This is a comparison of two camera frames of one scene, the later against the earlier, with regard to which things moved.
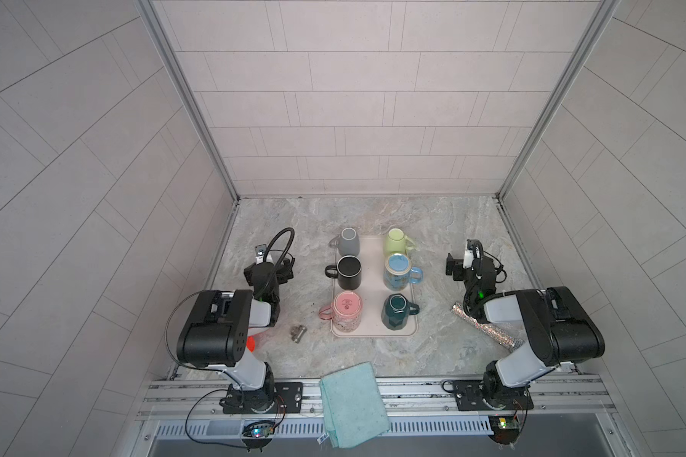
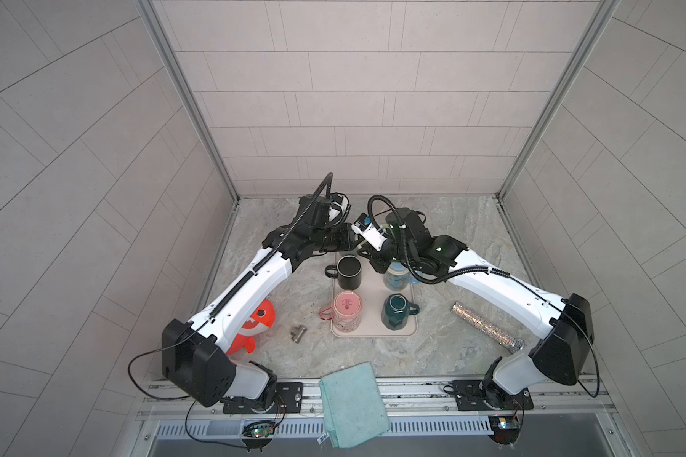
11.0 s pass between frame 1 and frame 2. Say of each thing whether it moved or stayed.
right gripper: moved
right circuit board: stayed
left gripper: moved
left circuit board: stayed
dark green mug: stayed
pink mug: stayed
